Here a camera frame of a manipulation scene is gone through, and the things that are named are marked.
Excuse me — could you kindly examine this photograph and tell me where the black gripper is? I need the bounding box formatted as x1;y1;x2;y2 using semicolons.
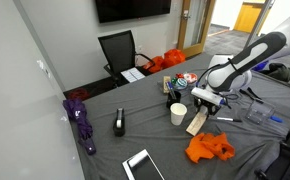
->
194;97;221;117

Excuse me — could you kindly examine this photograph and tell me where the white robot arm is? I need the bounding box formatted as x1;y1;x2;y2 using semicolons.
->
191;16;290;115

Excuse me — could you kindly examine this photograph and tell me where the left white paper cup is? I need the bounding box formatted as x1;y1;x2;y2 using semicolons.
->
170;103;187;126

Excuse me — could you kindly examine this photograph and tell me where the black pen cup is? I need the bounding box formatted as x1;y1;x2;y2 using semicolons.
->
166;91;181;109

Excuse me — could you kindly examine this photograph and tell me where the blue marker in cup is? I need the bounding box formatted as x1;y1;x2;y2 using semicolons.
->
166;81;177;99

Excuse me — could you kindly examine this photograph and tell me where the blue small object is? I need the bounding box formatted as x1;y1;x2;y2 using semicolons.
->
270;115;283;123

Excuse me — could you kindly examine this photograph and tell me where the black white marker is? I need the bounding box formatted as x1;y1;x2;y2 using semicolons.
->
216;117;242;123

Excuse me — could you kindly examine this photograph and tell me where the red white snack pack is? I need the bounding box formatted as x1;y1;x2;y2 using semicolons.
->
184;73;198;84

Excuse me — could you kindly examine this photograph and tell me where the teal round tin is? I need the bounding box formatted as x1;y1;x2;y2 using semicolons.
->
174;78;188;90

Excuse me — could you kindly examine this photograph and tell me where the orange cloth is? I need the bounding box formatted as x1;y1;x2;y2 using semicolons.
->
185;132;235;163

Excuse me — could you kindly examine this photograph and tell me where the long wooden block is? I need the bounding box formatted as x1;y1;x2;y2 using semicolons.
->
163;76;171;94

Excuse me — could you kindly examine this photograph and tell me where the grey tablecloth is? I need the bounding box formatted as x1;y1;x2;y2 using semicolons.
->
69;53;290;180

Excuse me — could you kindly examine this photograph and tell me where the clear plastic box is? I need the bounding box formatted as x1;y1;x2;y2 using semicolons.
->
245;100;275;124

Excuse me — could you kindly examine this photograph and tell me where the orange bag on floor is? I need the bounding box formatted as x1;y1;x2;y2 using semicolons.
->
143;49;185;73

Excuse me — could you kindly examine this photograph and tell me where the white paper on chair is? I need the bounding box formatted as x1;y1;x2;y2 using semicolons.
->
121;67;145;83

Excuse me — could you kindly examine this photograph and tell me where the white framed tablet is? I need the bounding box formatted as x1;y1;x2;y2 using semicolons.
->
122;149;165;180

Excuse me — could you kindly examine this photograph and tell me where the wooden door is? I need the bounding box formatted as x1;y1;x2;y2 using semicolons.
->
177;0;216;58

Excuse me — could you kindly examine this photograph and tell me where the black office chair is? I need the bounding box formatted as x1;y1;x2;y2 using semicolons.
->
98;30;156;88

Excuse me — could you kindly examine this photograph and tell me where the purple folded umbrella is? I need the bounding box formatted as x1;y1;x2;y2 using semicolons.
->
63;99;96;155

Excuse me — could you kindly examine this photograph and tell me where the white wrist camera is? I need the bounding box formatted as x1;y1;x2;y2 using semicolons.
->
191;87;225;105

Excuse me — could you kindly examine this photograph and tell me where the wall mounted television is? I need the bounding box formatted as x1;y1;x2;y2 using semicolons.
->
95;0;171;23

